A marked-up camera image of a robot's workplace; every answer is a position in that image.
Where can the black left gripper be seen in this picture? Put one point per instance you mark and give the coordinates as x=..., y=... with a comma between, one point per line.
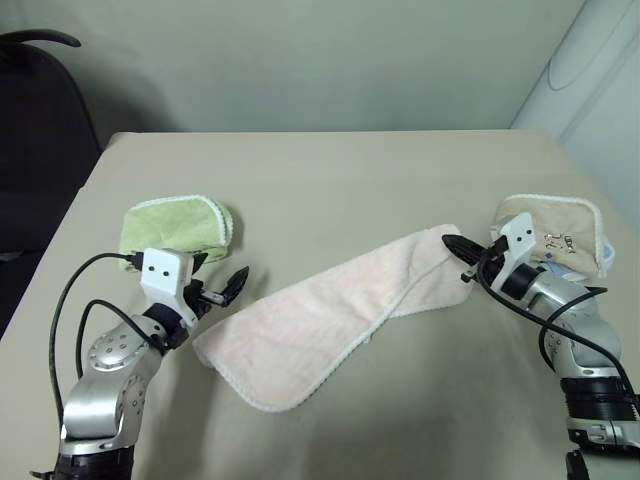
x=199, y=296

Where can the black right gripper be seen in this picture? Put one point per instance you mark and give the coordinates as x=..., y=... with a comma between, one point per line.
x=492, y=262

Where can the pale pink towel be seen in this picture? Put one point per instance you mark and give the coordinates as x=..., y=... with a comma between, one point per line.
x=310, y=310

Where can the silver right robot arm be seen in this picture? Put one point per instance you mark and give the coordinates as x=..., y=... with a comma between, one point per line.
x=590, y=340

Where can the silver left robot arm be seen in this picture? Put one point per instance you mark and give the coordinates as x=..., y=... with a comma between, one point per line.
x=95, y=400

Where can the folded green towel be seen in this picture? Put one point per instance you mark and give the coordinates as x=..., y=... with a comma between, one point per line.
x=170, y=225

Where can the folded beige embroidered towel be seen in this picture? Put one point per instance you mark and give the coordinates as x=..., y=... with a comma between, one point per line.
x=565, y=225

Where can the white moulded panel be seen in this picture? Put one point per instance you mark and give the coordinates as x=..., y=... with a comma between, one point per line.
x=600, y=75

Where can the black office chair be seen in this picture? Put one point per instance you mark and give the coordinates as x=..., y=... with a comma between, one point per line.
x=35, y=125

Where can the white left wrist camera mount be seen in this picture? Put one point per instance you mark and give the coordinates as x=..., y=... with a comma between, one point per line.
x=162, y=275

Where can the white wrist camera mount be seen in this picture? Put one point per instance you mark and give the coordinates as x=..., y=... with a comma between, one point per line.
x=520, y=235
x=162, y=275

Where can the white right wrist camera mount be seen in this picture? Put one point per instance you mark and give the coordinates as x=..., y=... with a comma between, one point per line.
x=520, y=235

